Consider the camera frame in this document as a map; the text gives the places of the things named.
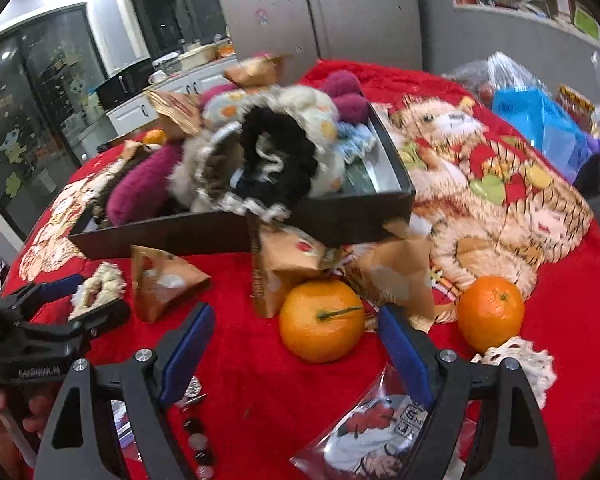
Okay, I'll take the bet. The dark brown fluffy scrunchie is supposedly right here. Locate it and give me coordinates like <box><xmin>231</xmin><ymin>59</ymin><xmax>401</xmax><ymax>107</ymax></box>
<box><xmin>87</xmin><ymin>180</ymin><xmax>116</xmax><ymax>228</ymax></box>

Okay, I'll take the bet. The blue lace scrunchie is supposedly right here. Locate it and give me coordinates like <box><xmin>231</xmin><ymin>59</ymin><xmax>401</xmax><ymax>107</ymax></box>
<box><xmin>337</xmin><ymin>122</ymin><xmax>377</xmax><ymax>161</ymax></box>

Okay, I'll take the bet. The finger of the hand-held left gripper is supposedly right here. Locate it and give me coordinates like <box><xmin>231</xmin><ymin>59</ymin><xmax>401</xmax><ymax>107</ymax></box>
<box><xmin>0</xmin><ymin>274</ymin><xmax>86</xmax><ymax>319</ymax></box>
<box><xmin>70</xmin><ymin>301</ymin><xmax>131</xmax><ymax>356</ymax></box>

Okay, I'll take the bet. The silver refrigerator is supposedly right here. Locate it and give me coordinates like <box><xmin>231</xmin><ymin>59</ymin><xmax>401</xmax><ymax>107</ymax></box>
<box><xmin>207</xmin><ymin>0</ymin><xmax>426</xmax><ymax>76</ymax></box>

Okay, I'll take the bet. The grey cloth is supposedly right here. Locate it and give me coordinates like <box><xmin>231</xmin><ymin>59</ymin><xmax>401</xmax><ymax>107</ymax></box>
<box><xmin>572</xmin><ymin>155</ymin><xmax>600</xmax><ymax>241</ymax></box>

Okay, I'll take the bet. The black tray box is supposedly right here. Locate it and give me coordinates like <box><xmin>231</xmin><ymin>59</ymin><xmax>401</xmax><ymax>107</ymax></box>
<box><xmin>69</xmin><ymin>85</ymin><xmax>416</xmax><ymax>261</ymax></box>

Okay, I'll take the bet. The cream lace scrunchie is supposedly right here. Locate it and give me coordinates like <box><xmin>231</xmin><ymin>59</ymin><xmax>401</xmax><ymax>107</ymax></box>
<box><xmin>69</xmin><ymin>262</ymin><xmax>128</xmax><ymax>321</ymax></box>

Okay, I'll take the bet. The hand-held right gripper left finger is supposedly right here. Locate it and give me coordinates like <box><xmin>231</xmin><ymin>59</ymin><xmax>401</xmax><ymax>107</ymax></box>
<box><xmin>37</xmin><ymin>302</ymin><xmax>217</xmax><ymax>480</ymax></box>

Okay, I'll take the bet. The black microwave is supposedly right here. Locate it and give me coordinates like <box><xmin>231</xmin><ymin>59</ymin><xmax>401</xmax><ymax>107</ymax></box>
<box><xmin>96</xmin><ymin>57</ymin><xmax>153</xmax><ymax>111</ymax></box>

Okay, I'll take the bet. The red printed blanket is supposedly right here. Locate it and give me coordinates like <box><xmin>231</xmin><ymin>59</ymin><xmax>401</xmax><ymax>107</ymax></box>
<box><xmin>0</xmin><ymin>60</ymin><xmax>600</xmax><ymax>480</ymax></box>

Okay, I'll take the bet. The white wall shelf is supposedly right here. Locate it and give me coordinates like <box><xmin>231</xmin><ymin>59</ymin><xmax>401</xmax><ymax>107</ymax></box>
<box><xmin>445</xmin><ymin>0</ymin><xmax>600</xmax><ymax>56</ymax></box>

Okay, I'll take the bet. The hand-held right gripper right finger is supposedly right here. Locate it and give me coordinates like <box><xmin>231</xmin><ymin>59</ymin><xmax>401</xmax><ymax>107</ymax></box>
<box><xmin>377</xmin><ymin>304</ymin><xmax>558</xmax><ymax>480</ymax></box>

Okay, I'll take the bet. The white braided scrunchie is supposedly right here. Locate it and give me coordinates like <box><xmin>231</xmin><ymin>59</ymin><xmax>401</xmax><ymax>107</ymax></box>
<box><xmin>470</xmin><ymin>335</ymin><xmax>556</xmax><ymax>408</ymax></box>

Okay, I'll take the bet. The blue plastic bag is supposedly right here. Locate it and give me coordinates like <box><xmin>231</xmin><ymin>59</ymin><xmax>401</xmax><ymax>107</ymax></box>
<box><xmin>490</xmin><ymin>87</ymin><xmax>591</xmax><ymax>181</ymax></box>

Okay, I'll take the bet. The pink bead bracelet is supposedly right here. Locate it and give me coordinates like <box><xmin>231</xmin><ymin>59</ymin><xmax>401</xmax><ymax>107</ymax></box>
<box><xmin>177</xmin><ymin>377</ymin><xmax>218</xmax><ymax>480</ymax></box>

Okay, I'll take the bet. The jar with yellow lid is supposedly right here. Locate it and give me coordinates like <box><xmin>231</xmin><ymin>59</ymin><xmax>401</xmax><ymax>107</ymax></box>
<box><xmin>557</xmin><ymin>85</ymin><xmax>596</xmax><ymax>117</ymax></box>

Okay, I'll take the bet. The gold triangular paper packet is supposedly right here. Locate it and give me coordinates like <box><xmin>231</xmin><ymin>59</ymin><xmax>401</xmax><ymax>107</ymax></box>
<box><xmin>250</xmin><ymin>220</ymin><xmax>341</xmax><ymax>318</ymax></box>
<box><xmin>145</xmin><ymin>87</ymin><xmax>203</xmax><ymax>136</ymax></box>
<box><xmin>121</xmin><ymin>141</ymin><xmax>147</xmax><ymax>167</ymax></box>
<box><xmin>130</xmin><ymin>245</ymin><xmax>212</xmax><ymax>323</ymax></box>
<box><xmin>260</xmin><ymin>54</ymin><xmax>292</xmax><ymax>82</ymax></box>
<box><xmin>224</xmin><ymin>60</ymin><xmax>263</xmax><ymax>87</ymax></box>
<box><xmin>342</xmin><ymin>222</ymin><xmax>436</xmax><ymax>333</ymax></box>

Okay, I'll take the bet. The magenta fluffy scrunchie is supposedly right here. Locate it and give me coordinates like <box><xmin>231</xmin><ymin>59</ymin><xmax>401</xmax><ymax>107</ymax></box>
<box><xmin>105</xmin><ymin>147</ymin><xmax>186</xmax><ymax>226</ymax></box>
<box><xmin>322</xmin><ymin>71</ymin><xmax>371</xmax><ymax>123</ymax></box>

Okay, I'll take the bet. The grey fluffy scrunchie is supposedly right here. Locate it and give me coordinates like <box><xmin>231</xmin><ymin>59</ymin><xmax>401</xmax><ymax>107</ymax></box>
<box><xmin>167</xmin><ymin>140</ymin><xmax>206</xmax><ymax>211</ymax></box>

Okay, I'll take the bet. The sliding glass door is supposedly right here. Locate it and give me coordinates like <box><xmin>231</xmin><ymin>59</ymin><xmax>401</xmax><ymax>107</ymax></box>
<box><xmin>0</xmin><ymin>25</ymin><xmax>111</xmax><ymax>241</ymax></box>

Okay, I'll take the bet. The person's left hand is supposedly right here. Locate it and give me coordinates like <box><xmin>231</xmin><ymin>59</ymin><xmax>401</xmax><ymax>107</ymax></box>
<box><xmin>0</xmin><ymin>387</ymin><xmax>56</xmax><ymax>480</ymax></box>

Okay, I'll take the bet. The floral printed scrunchie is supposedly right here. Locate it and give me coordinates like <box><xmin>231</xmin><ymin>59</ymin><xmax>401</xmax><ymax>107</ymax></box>
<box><xmin>202</xmin><ymin>90</ymin><xmax>261</xmax><ymax>128</ymax></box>

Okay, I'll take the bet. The dark kitchen window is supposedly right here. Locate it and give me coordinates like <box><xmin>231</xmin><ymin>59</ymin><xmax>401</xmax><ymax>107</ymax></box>
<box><xmin>130</xmin><ymin>0</ymin><xmax>228</xmax><ymax>56</ymax></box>

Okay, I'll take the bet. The white kitchen cabinet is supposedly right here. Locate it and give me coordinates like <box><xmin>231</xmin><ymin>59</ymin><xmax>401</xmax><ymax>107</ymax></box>
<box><xmin>105</xmin><ymin>57</ymin><xmax>241</xmax><ymax>151</ymax></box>

